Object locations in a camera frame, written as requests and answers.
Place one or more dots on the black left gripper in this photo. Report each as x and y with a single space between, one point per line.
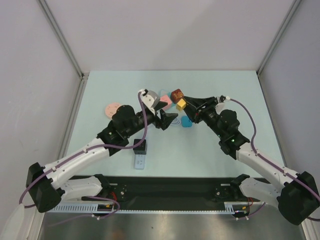
166 119

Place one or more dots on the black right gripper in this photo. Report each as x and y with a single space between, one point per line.
200 111

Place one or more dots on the yellow small plug adapter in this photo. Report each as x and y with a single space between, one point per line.
181 105

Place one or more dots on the pink cube socket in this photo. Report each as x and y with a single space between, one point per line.
166 99

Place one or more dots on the dark red cube socket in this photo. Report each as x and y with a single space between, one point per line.
176 95

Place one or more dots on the teal triangular power strip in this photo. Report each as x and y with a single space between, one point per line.
163 92

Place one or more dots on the black cube socket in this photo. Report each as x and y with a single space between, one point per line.
141 149

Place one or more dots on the light blue power strip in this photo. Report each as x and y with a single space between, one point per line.
139 162

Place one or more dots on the pink round power strip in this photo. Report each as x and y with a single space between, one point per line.
111 109

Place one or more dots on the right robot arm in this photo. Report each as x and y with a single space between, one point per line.
294 194

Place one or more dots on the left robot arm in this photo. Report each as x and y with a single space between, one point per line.
49 185

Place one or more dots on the blue flat plug adapter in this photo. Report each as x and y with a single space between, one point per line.
186 122

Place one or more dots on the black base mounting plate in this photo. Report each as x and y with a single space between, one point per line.
176 191

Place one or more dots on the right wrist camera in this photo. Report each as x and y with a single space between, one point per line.
222 100

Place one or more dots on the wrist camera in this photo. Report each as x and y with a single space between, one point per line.
150 99
222 100

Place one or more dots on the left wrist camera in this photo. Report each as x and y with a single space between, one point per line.
150 99

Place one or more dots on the white slotted cable duct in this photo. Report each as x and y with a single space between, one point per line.
225 208

